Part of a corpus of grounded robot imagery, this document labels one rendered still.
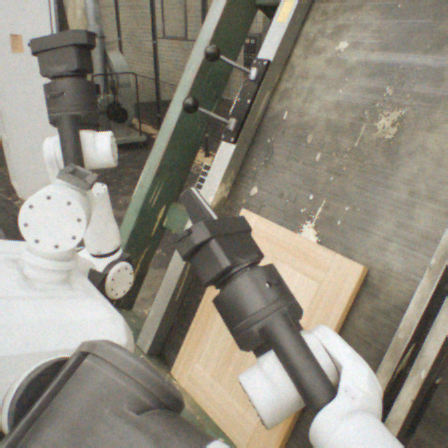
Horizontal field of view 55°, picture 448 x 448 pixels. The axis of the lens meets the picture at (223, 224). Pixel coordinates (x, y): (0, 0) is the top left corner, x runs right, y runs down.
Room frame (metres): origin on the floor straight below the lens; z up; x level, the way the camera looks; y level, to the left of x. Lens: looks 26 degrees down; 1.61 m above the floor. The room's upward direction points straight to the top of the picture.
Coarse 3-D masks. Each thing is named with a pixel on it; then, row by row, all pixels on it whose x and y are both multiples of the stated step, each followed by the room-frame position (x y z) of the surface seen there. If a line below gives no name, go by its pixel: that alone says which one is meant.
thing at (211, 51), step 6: (210, 48) 0.98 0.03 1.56; (216, 48) 0.98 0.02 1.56; (204, 54) 0.99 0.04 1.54; (210, 54) 0.98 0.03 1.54; (216, 54) 0.98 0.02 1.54; (210, 60) 0.99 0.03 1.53; (216, 60) 0.99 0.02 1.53; (222, 60) 1.00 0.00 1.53; (228, 60) 1.00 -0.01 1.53; (234, 66) 1.00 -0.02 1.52; (240, 66) 1.00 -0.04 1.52; (246, 72) 1.00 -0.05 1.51; (252, 72) 1.00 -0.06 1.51; (258, 72) 1.00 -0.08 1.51; (252, 78) 0.99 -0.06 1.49
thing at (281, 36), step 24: (288, 0) 1.07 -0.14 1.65; (288, 24) 1.03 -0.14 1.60; (264, 48) 1.04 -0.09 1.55; (288, 48) 1.03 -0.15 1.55; (264, 96) 0.99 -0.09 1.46; (240, 144) 0.95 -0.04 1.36; (216, 168) 0.94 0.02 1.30; (216, 192) 0.91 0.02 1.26; (168, 288) 0.84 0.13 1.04; (168, 312) 0.82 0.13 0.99; (144, 336) 0.81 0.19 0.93
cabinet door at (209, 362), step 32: (256, 224) 0.80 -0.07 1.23; (288, 256) 0.71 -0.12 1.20; (320, 256) 0.67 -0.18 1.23; (320, 288) 0.63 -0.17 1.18; (352, 288) 0.60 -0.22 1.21; (320, 320) 0.60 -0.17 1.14; (192, 352) 0.72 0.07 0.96; (224, 352) 0.68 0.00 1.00; (192, 384) 0.67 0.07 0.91; (224, 384) 0.63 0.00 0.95; (224, 416) 0.59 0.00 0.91; (256, 416) 0.56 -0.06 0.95
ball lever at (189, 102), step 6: (192, 96) 0.96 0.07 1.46; (186, 102) 0.94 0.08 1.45; (192, 102) 0.94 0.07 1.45; (198, 102) 0.95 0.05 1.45; (186, 108) 0.94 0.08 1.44; (192, 108) 0.94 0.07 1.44; (198, 108) 0.95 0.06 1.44; (210, 114) 0.96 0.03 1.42; (222, 120) 0.96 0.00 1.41; (228, 120) 0.97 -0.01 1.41; (234, 120) 0.96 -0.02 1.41; (228, 126) 0.96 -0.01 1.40; (234, 126) 0.96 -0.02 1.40
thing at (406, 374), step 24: (432, 264) 0.51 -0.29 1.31; (432, 288) 0.49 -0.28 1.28; (408, 312) 0.48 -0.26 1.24; (432, 312) 0.47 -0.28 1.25; (408, 336) 0.46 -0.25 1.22; (432, 336) 0.45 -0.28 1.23; (384, 360) 0.46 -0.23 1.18; (408, 360) 0.47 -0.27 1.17; (432, 360) 0.43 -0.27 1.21; (384, 384) 0.44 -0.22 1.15; (408, 384) 0.42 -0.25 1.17; (432, 384) 0.44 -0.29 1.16; (384, 408) 0.43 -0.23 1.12; (408, 408) 0.41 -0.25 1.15; (408, 432) 0.41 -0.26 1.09
